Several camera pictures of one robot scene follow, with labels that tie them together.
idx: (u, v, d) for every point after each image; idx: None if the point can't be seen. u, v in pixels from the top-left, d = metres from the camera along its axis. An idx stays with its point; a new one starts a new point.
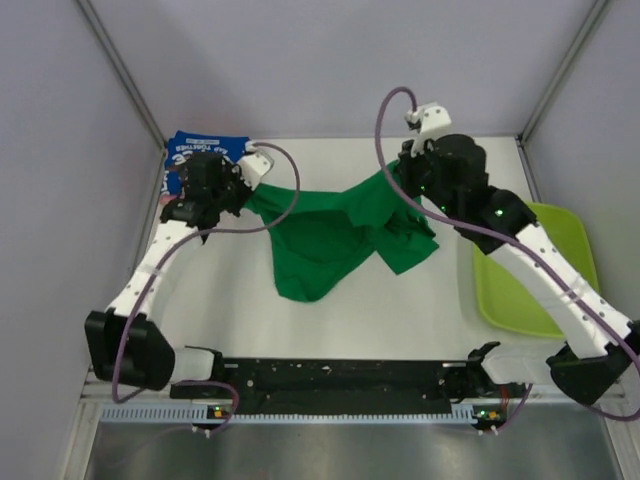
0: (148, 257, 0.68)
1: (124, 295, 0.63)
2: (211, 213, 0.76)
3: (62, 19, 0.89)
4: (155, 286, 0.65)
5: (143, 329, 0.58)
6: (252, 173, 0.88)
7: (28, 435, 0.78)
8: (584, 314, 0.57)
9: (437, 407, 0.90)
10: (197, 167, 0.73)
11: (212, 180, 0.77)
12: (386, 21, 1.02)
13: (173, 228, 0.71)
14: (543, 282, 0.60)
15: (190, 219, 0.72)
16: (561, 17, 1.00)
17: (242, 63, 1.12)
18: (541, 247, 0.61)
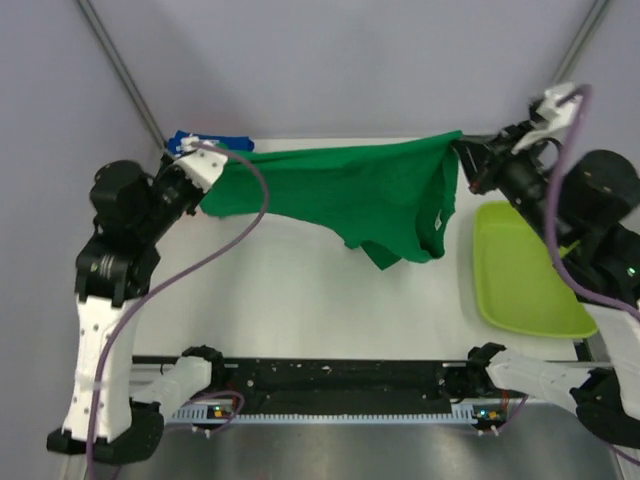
0: (82, 364, 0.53)
1: (75, 416, 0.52)
2: (146, 263, 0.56)
3: (61, 18, 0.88)
4: (105, 396, 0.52)
5: (108, 449, 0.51)
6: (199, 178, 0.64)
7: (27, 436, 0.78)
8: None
9: (437, 407, 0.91)
10: (108, 203, 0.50)
11: (137, 211, 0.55)
12: (387, 20, 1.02)
13: (97, 307, 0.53)
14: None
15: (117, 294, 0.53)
16: (561, 16, 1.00)
17: (242, 62, 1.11)
18: None
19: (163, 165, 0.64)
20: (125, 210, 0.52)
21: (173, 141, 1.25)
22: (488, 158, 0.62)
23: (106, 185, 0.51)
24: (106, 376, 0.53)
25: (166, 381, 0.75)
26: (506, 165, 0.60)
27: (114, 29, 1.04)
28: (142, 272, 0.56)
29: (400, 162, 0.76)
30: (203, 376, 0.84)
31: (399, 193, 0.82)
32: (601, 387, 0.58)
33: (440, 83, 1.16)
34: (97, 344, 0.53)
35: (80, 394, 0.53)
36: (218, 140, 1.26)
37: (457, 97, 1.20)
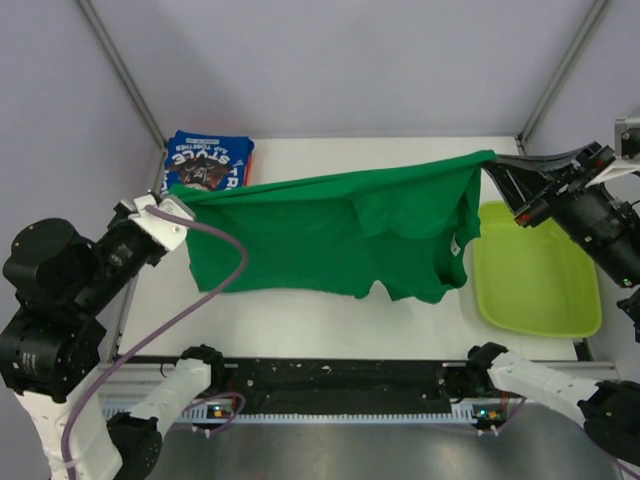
0: (47, 442, 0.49)
1: (57, 478, 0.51)
2: (80, 348, 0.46)
3: (61, 18, 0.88)
4: (83, 467, 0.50)
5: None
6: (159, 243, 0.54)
7: (27, 437, 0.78)
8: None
9: (437, 407, 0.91)
10: (27, 280, 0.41)
11: (72, 290, 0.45)
12: (387, 20, 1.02)
13: (35, 400, 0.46)
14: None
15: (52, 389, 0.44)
16: (561, 16, 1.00)
17: (241, 62, 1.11)
18: None
19: (115, 219, 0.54)
20: (53, 286, 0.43)
21: (172, 141, 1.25)
22: (545, 192, 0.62)
23: (28, 257, 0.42)
24: (75, 456, 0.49)
25: (165, 389, 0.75)
26: (573, 202, 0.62)
27: (114, 30, 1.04)
28: (78, 357, 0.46)
29: (407, 193, 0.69)
30: (203, 379, 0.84)
31: (417, 227, 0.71)
32: (612, 403, 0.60)
33: (440, 83, 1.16)
34: (51, 432, 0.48)
35: (55, 467, 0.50)
36: (218, 139, 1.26)
37: (456, 97, 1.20)
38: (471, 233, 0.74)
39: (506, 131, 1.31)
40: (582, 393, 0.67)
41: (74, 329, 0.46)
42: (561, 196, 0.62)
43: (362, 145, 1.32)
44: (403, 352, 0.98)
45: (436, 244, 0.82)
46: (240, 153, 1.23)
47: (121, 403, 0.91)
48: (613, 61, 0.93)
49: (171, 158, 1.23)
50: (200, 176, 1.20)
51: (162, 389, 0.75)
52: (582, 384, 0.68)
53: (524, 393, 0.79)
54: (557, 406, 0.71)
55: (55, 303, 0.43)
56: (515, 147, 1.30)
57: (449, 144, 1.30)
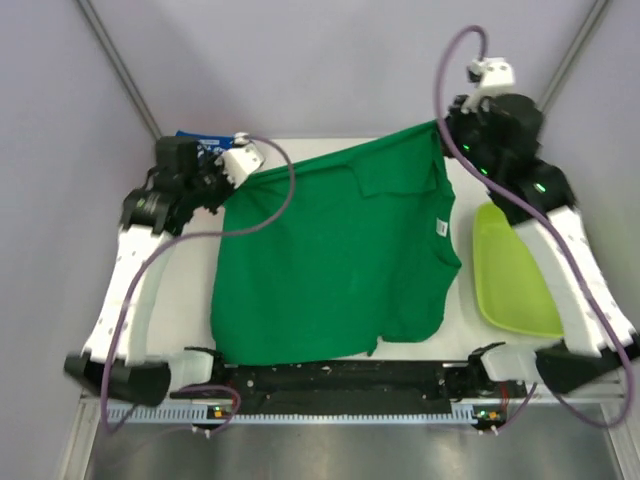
0: (112, 289, 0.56)
1: (96, 334, 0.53)
2: (181, 210, 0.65)
3: (62, 20, 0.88)
4: (129, 322, 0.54)
5: (127, 371, 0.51)
6: (237, 169, 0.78)
7: (29, 437, 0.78)
8: (590, 310, 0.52)
9: (437, 407, 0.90)
10: (168, 151, 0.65)
11: (186, 172, 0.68)
12: (388, 22, 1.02)
13: (137, 235, 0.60)
14: (556, 264, 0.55)
15: (154, 226, 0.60)
16: (562, 17, 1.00)
17: (242, 63, 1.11)
18: (569, 234, 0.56)
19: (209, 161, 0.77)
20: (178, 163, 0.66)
21: None
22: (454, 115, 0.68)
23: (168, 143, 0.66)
24: (134, 301, 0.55)
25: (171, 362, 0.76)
26: (471, 116, 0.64)
27: (115, 31, 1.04)
28: (171, 217, 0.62)
29: (390, 154, 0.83)
30: (205, 367, 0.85)
31: (404, 181, 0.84)
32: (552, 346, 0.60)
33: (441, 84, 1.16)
34: (130, 273, 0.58)
35: (105, 318, 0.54)
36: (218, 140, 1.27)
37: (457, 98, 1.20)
38: (445, 195, 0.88)
39: None
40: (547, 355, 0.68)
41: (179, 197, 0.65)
42: (461, 115, 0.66)
43: (362, 145, 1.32)
44: (404, 352, 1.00)
45: (422, 220, 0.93)
46: None
47: (123, 404, 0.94)
48: (614, 62, 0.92)
49: None
50: None
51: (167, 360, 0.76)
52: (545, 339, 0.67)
53: (514, 378, 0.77)
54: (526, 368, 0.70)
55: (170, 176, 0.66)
56: None
57: None
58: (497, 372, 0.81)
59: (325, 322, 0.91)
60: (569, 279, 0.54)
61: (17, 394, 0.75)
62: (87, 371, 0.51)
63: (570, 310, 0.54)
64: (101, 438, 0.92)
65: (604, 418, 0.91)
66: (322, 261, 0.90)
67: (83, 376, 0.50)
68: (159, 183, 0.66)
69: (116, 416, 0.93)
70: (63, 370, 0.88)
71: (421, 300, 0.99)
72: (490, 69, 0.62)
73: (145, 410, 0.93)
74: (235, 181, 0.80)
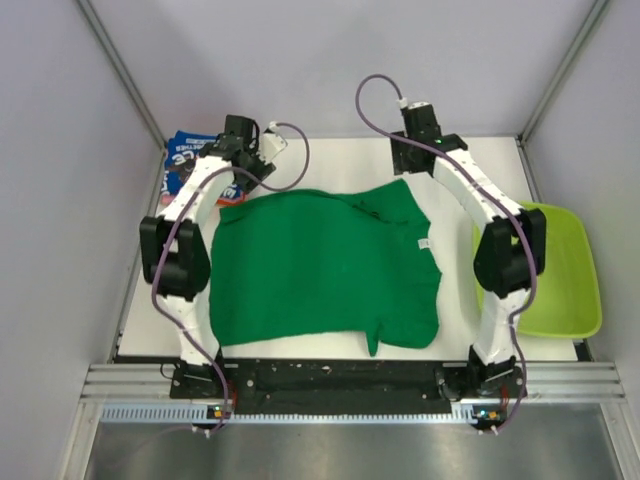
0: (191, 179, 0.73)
1: (172, 206, 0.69)
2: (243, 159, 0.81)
3: (62, 21, 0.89)
4: (198, 202, 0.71)
5: (190, 230, 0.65)
6: (270, 147, 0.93)
7: (29, 436, 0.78)
8: (482, 199, 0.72)
9: (437, 407, 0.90)
10: (238, 122, 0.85)
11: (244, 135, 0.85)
12: (387, 22, 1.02)
13: (212, 158, 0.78)
14: (457, 180, 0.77)
15: (224, 156, 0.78)
16: (561, 17, 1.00)
17: (242, 63, 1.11)
18: (462, 160, 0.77)
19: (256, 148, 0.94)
20: (241, 130, 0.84)
21: (173, 142, 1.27)
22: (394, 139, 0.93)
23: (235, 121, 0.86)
24: (205, 190, 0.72)
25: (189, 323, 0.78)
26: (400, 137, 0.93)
27: (115, 31, 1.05)
28: (233, 157, 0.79)
29: (372, 191, 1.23)
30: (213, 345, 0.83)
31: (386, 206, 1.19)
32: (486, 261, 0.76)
33: (440, 84, 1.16)
34: (204, 176, 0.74)
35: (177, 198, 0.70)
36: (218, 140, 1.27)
37: (456, 98, 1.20)
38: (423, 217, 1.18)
39: (504, 131, 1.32)
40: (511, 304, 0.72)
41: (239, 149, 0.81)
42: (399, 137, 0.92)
43: (362, 145, 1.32)
44: (403, 352, 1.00)
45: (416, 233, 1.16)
46: None
47: (124, 403, 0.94)
48: (613, 62, 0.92)
49: (171, 158, 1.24)
50: None
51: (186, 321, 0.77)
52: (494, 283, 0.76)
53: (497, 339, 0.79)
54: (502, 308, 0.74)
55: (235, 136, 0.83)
56: (515, 147, 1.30)
57: None
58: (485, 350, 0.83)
59: (318, 295, 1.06)
60: (465, 184, 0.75)
61: (18, 393, 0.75)
62: (157, 230, 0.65)
63: (474, 204, 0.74)
64: (101, 438, 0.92)
65: (604, 419, 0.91)
66: (306, 255, 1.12)
67: (154, 230, 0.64)
68: (225, 139, 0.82)
69: (114, 416, 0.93)
70: (64, 370, 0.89)
71: (418, 308, 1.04)
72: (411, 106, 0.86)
73: (145, 410, 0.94)
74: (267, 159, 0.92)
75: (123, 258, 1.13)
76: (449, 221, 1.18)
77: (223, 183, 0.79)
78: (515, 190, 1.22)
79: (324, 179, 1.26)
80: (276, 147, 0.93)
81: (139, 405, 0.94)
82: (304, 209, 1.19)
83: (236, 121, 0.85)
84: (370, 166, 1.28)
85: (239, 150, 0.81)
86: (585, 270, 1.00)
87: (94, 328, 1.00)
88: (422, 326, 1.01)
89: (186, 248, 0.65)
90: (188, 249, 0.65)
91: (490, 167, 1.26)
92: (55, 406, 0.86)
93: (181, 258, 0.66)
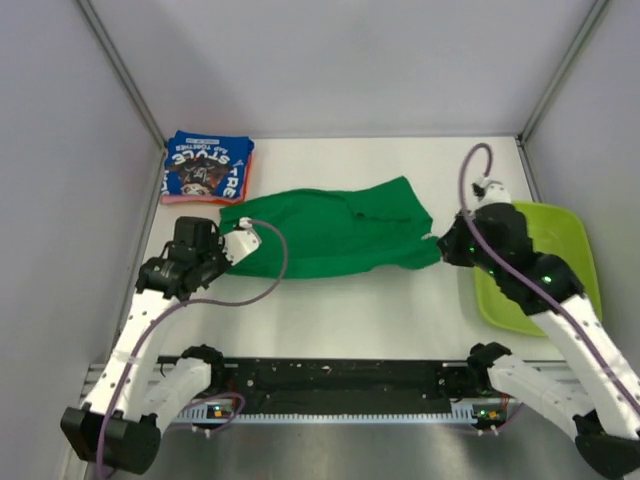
0: (123, 342, 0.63)
1: (100, 388, 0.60)
2: (194, 277, 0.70)
3: (62, 21, 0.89)
4: (132, 374, 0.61)
5: (120, 428, 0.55)
6: (239, 249, 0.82)
7: (28, 437, 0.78)
8: (618, 395, 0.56)
9: (437, 406, 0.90)
10: (186, 228, 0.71)
11: (201, 244, 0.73)
12: (385, 24, 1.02)
13: (149, 298, 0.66)
14: (580, 353, 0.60)
15: (167, 290, 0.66)
16: (560, 18, 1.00)
17: (241, 63, 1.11)
18: (584, 320, 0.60)
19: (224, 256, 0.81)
20: (193, 240, 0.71)
21: (173, 142, 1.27)
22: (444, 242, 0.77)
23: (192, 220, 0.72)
24: (138, 356, 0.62)
25: (167, 389, 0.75)
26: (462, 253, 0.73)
27: (115, 30, 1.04)
28: (179, 285, 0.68)
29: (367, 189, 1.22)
30: (203, 378, 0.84)
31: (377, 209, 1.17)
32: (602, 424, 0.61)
33: (440, 84, 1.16)
34: (138, 335, 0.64)
35: (111, 371, 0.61)
36: (218, 139, 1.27)
37: (456, 98, 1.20)
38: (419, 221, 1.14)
39: (505, 130, 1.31)
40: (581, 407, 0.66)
41: (195, 264, 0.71)
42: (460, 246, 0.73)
43: (363, 145, 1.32)
44: (403, 351, 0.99)
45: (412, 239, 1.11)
46: (240, 155, 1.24)
47: None
48: (612, 61, 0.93)
49: (171, 158, 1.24)
50: (200, 177, 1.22)
51: (163, 390, 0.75)
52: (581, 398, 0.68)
53: (530, 406, 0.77)
54: (553, 416, 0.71)
55: (186, 248, 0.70)
56: (515, 147, 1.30)
57: (448, 144, 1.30)
58: (501, 386, 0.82)
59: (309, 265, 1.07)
60: (591, 363, 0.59)
61: (17, 393, 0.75)
62: (83, 425, 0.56)
63: (605, 396, 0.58)
64: None
65: None
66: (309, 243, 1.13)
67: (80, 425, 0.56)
68: (173, 253, 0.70)
69: None
70: (64, 371, 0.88)
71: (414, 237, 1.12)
72: (490, 189, 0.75)
73: None
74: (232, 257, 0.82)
75: (123, 258, 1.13)
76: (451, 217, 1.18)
77: (165, 329, 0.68)
78: (516, 190, 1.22)
79: (323, 179, 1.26)
80: (245, 252, 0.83)
81: None
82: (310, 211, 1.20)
83: (188, 228, 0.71)
84: (370, 166, 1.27)
85: (187, 269, 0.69)
86: (585, 268, 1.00)
87: (95, 329, 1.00)
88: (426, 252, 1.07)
89: (118, 448, 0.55)
90: (120, 447, 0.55)
91: (490, 167, 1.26)
92: (54, 406, 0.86)
93: (116, 453, 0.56)
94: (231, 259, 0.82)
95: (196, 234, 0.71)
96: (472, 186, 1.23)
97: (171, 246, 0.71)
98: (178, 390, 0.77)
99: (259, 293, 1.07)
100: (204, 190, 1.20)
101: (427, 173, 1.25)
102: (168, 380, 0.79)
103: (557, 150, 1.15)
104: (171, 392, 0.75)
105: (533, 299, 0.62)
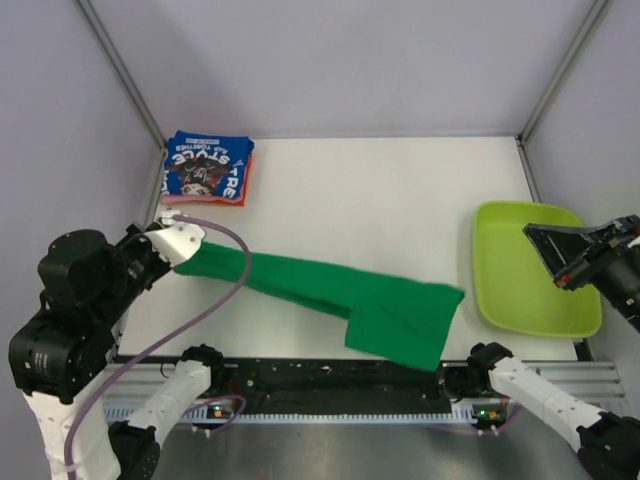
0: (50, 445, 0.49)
1: None
2: (91, 350, 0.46)
3: (62, 21, 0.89)
4: (82, 472, 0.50)
5: None
6: (173, 253, 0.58)
7: (28, 441, 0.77)
8: None
9: (437, 406, 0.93)
10: (59, 277, 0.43)
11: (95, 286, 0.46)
12: (385, 24, 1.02)
13: (45, 400, 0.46)
14: None
15: (63, 394, 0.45)
16: (560, 18, 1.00)
17: (241, 64, 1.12)
18: None
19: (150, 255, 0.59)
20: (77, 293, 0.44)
21: (173, 142, 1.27)
22: (587, 251, 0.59)
23: (60, 258, 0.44)
24: (77, 460, 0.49)
25: (165, 395, 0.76)
26: (604, 271, 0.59)
27: (115, 30, 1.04)
28: (76, 374, 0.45)
29: None
30: (203, 380, 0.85)
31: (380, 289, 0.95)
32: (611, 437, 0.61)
33: (440, 84, 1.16)
34: (60, 441, 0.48)
35: (56, 472, 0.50)
36: (218, 140, 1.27)
37: (456, 98, 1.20)
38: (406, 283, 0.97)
39: (506, 130, 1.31)
40: (583, 418, 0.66)
41: (92, 325, 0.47)
42: (604, 274, 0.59)
43: (363, 145, 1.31)
44: None
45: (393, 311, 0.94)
46: (240, 155, 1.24)
47: (124, 403, 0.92)
48: (613, 61, 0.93)
49: (171, 158, 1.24)
50: (200, 177, 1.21)
51: (161, 396, 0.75)
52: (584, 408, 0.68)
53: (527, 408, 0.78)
54: (553, 422, 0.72)
55: (72, 304, 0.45)
56: (515, 147, 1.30)
57: (449, 144, 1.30)
58: (501, 386, 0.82)
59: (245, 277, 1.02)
60: None
61: (16, 395, 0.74)
62: None
63: None
64: None
65: None
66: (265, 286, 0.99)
67: None
68: (54, 307, 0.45)
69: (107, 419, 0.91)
70: None
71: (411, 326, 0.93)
72: None
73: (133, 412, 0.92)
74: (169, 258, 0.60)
75: None
76: (452, 218, 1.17)
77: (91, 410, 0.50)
78: (516, 190, 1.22)
79: (323, 179, 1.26)
80: (184, 257, 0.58)
81: (127, 405, 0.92)
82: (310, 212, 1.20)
83: (63, 280, 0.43)
84: (370, 166, 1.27)
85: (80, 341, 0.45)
86: None
87: None
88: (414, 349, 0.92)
89: None
90: None
91: (490, 167, 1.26)
92: None
93: None
94: (168, 260, 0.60)
95: (79, 283, 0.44)
96: (472, 186, 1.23)
97: (51, 300, 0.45)
98: (179, 398, 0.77)
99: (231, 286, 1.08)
100: (204, 190, 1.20)
101: (427, 173, 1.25)
102: (167, 386, 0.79)
103: (557, 150, 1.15)
104: (173, 401, 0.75)
105: None
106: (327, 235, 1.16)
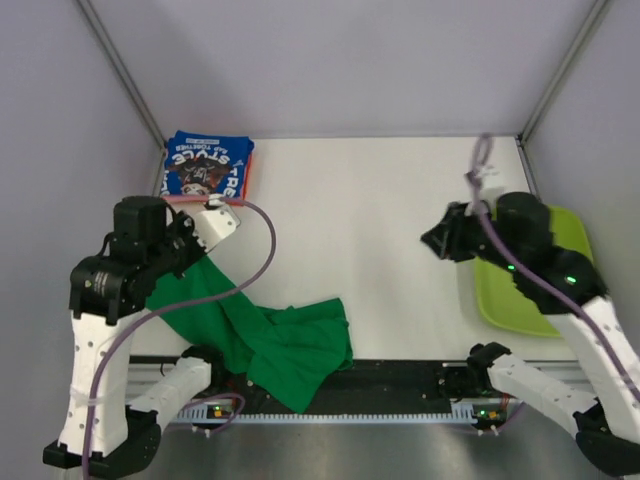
0: (80, 378, 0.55)
1: (71, 427, 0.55)
2: (141, 282, 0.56)
3: (62, 20, 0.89)
4: (98, 414, 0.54)
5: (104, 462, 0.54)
6: (211, 232, 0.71)
7: (28, 441, 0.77)
8: (634, 402, 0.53)
9: (437, 406, 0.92)
10: (130, 219, 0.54)
11: (151, 234, 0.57)
12: (385, 23, 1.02)
13: (91, 322, 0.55)
14: (597, 359, 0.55)
15: (110, 316, 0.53)
16: (560, 18, 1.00)
17: (240, 64, 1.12)
18: (606, 325, 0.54)
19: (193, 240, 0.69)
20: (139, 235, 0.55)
21: (173, 141, 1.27)
22: (447, 225, 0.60)
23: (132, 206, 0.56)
24: (99, 396, 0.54)
25: (166, 386, 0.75)
26: (462, 243, 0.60)
27: (116, 30, 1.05)
28: (126, 296, 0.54)
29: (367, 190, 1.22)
30: (203, 378, 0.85)
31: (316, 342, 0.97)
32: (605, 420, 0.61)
33: (440, 84, 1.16)
34: (91, 370, 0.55)
35: (76, 410, 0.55)
36: (218, 140, 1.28)
37: (455, 98, 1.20)
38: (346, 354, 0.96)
39: (505, 130, 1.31)
40: (581, 403, 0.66)
41: (141, 263, 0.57)
42: (461, 246, 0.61)
43: (362, 145, 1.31)
44: (404, 350, 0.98)
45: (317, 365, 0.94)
46: (239, 155, 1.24)
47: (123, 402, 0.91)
48: (612, 61, 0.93)
49: (171, 159, 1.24)
50: (200, 177, 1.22)
51: (163, 386, 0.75)
52: (581, 395, 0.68)
53: (525, 400, 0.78)
54: (552, 412, 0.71)
55: (131, 243, 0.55)
56: (515, 147, 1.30)
57: (448, 145, 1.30)
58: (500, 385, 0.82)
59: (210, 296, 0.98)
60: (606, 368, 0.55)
61: (16, 394, 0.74)
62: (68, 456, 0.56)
63: (620, 402, 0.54)
64: None
65: None
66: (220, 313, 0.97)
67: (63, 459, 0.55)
68: (114, 248, 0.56)
69: None
70: (62, 371, 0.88)
71: (317, 373, 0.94)
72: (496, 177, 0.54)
73: None
74: (205, 241, 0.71)
75: None
76: None
77: (122, 355, 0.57)
78: (516, 190, 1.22)
79: (323, 179, 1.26)
80: (219, 236, 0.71)
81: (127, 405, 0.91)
82: (310, 212, 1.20)
83: (130, 219, 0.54)
84: (369, 166, 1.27)
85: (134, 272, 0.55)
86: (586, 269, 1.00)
87: None
88: (307, 394, 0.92)
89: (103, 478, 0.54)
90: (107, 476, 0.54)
91: (490, 167, 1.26)
92: (55, 406, 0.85)
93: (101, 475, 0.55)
94: (203, 244, 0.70)
95: (142, 224, 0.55)
96: (472, 186, 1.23)
97: (114, 240, 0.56)
98: (181, 388, 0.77)
99: (246, 279, 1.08)
100: (204, 190, 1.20)
101: (427, 173, 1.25)
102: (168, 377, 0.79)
103: (557, 150, 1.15)
104: (177, 389, 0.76)
105: (552, 299, 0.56)
106: (326, 234, 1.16)
